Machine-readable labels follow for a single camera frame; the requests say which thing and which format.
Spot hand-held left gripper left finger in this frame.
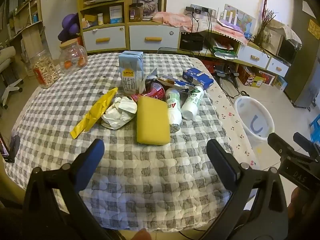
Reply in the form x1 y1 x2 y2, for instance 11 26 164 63
23 139 105 240

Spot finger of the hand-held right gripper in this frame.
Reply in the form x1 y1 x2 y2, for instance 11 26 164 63
267 132 298 161
292 131 320 160

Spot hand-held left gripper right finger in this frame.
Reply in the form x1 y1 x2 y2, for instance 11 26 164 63
206 139 288 240

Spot white plastic basin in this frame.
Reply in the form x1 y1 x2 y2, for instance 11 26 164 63
233 96 275 142

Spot lined paper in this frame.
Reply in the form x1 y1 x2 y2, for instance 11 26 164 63
101 102 138 130

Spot white green-label bottle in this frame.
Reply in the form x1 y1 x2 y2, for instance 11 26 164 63
165 87 182 133
181 85 205 120

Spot yellow sponge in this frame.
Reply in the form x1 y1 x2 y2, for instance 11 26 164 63
136 96 171 146

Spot red crushed can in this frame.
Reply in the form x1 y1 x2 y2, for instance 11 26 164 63
129 81 166 103

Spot light blue milk carton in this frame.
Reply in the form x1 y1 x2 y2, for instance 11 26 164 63
118 51 145 96

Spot person's right hand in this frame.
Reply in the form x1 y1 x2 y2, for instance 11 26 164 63
287 186 305 220

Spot blue plastic stool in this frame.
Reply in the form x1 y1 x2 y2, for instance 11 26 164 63
309 113 320 143

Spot white floral tablecloth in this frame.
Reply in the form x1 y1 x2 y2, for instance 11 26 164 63
192 56 261 171

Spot yellow plastic wrapper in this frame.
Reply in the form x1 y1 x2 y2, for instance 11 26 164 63
70 87 118 139

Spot grey checkered tablecloth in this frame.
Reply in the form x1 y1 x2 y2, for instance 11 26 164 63
5 52 235 232

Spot dark grey fridge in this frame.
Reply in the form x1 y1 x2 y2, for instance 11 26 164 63
283 54 320 108

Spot colourful cardboard box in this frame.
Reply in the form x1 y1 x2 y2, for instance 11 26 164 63
241 65 267 88

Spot black phone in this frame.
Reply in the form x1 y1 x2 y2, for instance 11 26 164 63
0 132 21 164

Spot dark blue box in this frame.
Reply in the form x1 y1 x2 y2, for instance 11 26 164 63
182 67 215 91

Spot blue snack packet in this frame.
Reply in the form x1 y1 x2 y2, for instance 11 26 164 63
155 74 193 93

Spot low wooden cabinet with drawers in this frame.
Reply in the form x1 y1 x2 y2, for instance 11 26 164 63
178 27 291 78

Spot plastic jar of snacks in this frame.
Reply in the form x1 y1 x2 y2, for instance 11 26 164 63
31 51 61 89

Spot glass jar with oranges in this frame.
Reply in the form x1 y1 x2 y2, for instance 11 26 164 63
59 40 88 75

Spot cloth-covered microwave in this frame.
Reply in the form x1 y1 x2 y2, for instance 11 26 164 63
260 19 302 66

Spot green packet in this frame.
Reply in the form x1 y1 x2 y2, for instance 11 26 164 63
209 46 238 61

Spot white office chair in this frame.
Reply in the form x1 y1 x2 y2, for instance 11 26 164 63
0 46 25 109

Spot yellow note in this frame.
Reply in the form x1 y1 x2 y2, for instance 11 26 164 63
308 18 320 40

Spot dried branches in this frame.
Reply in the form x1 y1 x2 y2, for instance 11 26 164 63
252 8 278 46

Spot wooden shelf cabinet with drawers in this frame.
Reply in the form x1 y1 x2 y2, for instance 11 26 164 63
76 0 181 53

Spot black box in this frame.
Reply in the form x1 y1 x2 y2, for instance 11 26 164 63
179 33 204 51

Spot colourful map board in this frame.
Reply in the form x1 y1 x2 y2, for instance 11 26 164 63
216 4 257 34

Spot purple plush toy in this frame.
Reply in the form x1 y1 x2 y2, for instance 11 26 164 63
58 12 82 42

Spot white paper sheet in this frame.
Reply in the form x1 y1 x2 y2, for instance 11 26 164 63
302 0 317 18

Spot yellow box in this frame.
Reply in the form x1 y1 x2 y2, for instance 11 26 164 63
83 14 98 27

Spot wooden bookshelf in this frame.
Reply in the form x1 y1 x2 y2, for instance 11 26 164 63
7 0 47 63

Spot blue and white box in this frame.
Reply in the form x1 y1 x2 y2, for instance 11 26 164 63
109 5 125 24

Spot pink cloth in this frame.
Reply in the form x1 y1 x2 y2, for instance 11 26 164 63
152 11 198 33

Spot brown jar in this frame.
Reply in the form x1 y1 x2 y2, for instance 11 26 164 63
128 3 144 22

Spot framed cat picture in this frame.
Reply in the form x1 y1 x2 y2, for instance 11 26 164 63
132 0 168 20

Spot black cables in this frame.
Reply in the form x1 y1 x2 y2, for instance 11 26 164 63
214 64 251 101

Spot wall power strip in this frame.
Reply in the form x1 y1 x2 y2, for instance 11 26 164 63
185 4 217 18

